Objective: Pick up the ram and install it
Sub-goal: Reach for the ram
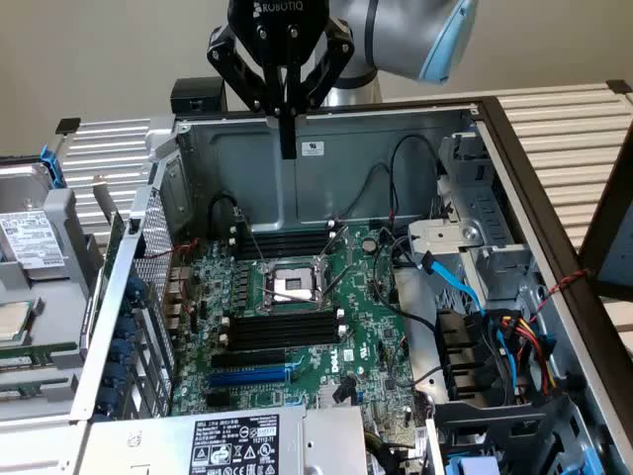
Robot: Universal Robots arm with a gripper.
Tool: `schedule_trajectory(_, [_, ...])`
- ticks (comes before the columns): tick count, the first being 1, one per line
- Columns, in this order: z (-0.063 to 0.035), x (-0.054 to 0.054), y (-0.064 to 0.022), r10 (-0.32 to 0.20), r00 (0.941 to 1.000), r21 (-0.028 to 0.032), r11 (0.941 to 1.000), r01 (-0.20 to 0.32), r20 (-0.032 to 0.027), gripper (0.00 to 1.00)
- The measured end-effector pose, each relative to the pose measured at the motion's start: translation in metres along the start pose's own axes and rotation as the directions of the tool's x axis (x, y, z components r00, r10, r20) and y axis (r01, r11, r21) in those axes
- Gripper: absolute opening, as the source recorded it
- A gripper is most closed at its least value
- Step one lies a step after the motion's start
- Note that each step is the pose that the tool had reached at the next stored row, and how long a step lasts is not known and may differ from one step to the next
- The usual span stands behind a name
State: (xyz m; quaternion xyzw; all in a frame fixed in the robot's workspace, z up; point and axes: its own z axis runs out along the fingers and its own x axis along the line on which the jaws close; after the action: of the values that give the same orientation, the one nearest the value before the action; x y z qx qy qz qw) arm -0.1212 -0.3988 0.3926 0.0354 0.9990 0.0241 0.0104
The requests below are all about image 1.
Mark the silver CPU chip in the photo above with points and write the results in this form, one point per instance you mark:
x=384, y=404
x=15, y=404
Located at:
x=15, y=321

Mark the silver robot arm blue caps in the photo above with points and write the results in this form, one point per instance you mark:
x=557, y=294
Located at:
x=390, y=34

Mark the long black expansion slot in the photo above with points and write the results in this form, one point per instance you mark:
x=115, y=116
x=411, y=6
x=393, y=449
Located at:
x=247, y=358

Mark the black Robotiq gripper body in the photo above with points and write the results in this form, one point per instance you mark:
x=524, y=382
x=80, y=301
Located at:
x=277, y=29

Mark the blue disk caddy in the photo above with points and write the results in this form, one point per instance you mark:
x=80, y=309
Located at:
x=52, y=168

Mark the green Dell motherboard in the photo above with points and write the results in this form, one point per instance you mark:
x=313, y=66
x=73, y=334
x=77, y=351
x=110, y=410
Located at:
x=366, y=316

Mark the metal disk bay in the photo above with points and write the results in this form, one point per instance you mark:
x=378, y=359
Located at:
x=489, y=208

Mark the short black expansion slot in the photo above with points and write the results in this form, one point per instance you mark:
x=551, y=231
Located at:
x=217, y=401

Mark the silver hard disk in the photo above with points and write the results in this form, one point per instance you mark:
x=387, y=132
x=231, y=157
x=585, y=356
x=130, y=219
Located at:
x=20, y=185

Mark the silver flat locking lever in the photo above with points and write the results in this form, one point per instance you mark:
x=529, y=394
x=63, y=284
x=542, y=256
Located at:
x=292, y=296

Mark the open metal PC case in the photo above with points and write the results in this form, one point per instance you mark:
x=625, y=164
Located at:
x=336, y=193

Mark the green graphics card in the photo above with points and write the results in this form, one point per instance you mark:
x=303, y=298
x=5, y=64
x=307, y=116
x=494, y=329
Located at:
x=116, y=232

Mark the CPU socket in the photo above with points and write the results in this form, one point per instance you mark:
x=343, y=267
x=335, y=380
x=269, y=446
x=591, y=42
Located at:
x=289, y=284

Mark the silver metal bracket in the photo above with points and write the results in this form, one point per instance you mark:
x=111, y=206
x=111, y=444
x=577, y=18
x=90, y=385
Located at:
x=440, y=235

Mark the dark framed panel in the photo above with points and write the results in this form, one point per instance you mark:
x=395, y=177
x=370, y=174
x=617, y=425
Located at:
x=593, y=247

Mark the blue plastic block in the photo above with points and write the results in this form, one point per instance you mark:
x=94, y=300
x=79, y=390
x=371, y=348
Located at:
x=475, y=467

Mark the grey parts rack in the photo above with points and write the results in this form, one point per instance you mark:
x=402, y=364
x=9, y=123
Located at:
x=59, y=307

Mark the RAM slot white latches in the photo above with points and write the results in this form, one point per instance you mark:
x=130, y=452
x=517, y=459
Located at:
x=287, y=319
x=284, y=335
x=289, y=246
x=289, y=233

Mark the white sticker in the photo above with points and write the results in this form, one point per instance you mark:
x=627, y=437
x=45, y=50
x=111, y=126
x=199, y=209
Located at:
x=311, y=147

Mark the long blue expansion slot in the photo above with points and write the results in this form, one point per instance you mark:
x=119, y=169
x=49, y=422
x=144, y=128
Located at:
x=247, y=380

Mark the hard disk with white label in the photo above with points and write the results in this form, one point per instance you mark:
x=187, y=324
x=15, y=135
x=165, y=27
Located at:
x=29, y=237

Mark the silver power supply with label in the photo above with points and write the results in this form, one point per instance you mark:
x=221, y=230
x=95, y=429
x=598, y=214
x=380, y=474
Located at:
x=148, y=445

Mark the blue card retainer clip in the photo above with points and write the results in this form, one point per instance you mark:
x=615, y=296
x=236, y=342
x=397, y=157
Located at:
x=127, y=326
x=121, y=350
x=134, y=287
x=107, y=398
x=116, y=372

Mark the small silver heatsink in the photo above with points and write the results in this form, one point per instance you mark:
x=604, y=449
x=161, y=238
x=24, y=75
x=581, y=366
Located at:
x=329, y=396

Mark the black box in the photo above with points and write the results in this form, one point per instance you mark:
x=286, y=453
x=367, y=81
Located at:
x=198, y=94

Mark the metal socket cover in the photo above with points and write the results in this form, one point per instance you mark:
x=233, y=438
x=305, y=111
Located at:
x=347, y=237

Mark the short thick black loop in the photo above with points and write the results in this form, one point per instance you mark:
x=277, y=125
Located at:
x=223, y=197

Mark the black table end cap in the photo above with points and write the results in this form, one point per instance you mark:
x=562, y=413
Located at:
x=68, y=126
x=618, y=86

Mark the round coin battery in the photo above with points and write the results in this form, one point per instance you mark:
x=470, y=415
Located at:
x=369, y=243

